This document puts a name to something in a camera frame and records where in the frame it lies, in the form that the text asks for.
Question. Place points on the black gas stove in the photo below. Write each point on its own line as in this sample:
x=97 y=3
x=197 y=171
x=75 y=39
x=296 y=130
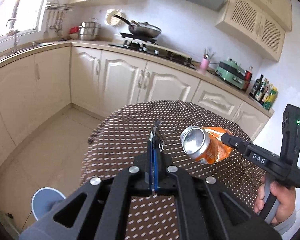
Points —
x=152 y=51

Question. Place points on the red bowl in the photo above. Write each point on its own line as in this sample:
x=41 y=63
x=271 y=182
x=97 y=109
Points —
x=74 y=31

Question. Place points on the steel steamer pot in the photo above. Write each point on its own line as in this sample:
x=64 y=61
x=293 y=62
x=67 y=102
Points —
x=89 y=30

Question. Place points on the cream perforated round plate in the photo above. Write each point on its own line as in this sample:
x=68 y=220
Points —
x=112 y=17

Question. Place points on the crinkled clear plastic bag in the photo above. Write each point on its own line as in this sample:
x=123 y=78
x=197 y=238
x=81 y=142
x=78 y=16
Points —
x=157 y=136

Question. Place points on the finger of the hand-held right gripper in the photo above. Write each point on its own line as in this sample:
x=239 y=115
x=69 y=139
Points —
x=250 y=150

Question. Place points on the wall utensil rack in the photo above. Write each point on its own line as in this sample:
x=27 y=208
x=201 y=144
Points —
x=60 y=6

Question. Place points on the kitchen window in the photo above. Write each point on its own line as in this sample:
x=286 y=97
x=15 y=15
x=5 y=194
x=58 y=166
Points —
x=17 y=7

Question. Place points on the green yellow bottle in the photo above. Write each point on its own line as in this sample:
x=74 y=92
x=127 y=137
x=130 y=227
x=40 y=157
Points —
x=271 y=98

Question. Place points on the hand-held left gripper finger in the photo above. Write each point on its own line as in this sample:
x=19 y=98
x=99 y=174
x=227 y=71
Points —
x=150 y=165
x=155 y=170

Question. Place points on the person's right forearm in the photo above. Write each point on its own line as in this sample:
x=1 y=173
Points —
x=286 y=221

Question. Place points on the blue plastic waste bin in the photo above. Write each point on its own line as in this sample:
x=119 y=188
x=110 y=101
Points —
x=43 y=201

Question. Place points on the steel sink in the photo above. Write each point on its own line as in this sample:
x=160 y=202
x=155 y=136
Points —
x=27 y=48

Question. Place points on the person's right hand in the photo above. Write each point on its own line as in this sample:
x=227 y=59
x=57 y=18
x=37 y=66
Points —
x=285 y=202

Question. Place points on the steel faucet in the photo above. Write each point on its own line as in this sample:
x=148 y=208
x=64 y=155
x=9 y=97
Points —
x=15 y=37

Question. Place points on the cola bottle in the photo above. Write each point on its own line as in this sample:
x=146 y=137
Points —
x=247 y=80

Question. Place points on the brown sauce bottle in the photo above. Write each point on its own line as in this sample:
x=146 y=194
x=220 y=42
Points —
x=265 y=93

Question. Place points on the bundle of chopsticks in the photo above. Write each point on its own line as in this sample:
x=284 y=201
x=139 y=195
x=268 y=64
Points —
x=208 y=53

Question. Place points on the brown polka dot tablecloth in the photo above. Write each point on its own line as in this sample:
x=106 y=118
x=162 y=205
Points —
x=130 y=130

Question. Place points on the wide lattice door cabinet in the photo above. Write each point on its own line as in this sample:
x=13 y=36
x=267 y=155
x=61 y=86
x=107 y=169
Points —
x=250 y=22

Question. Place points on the hanging ladle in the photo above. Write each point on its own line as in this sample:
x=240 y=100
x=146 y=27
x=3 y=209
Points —
x=52 y=22

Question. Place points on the crushed orange drink can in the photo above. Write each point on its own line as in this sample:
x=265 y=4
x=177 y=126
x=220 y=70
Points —
x=207 y=147

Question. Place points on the pink utensil holder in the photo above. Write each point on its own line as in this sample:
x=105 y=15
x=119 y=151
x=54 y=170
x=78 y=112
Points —
x=204 y=65

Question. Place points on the green electric grill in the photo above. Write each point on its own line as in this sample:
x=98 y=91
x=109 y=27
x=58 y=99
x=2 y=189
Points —
x=230 y=73

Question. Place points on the black wok with lid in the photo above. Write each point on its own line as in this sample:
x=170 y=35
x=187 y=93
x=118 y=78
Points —
x=145 y=30

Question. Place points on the hanging skimmer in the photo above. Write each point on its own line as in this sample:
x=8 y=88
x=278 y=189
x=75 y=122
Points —
x=60 y=30

